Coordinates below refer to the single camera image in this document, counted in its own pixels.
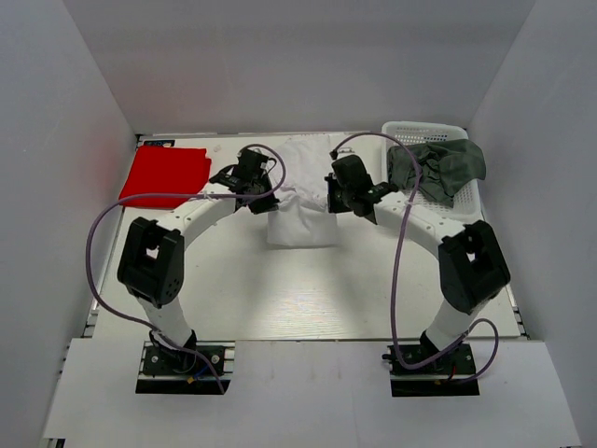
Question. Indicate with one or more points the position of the blue label sticker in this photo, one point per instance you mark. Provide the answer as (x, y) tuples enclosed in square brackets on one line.
[(159, 143)]

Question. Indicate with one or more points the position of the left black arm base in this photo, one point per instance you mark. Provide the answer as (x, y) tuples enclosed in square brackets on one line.
[(163, 372)]

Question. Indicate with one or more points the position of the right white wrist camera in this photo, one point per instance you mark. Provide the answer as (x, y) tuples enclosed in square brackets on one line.
[(341, 151)]

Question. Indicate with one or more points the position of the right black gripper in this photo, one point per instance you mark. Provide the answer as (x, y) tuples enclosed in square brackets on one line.
[(335, 205)]

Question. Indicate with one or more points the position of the white plastic basket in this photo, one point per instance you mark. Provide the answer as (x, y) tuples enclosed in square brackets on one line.
[(467, 207)]

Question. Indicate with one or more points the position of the grey t shirt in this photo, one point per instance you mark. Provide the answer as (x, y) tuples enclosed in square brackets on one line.
[(446, 167)]

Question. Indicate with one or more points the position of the white t shirt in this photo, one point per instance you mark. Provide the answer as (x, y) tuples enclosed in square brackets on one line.
[(302, 219)]

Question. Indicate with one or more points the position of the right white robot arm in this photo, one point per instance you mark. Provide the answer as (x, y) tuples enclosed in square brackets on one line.
[(472, 268)]

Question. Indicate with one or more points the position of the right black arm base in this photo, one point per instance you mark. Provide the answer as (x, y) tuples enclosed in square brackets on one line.
[(443, 378)]

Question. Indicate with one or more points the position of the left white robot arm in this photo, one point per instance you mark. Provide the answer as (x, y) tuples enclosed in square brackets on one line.
[(152, 264)]

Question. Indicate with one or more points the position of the folded red t shirt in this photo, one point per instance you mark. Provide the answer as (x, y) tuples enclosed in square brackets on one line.
[(167, 170)]

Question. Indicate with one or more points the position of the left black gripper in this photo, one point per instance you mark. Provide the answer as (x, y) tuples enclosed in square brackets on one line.
[(269, 204)]

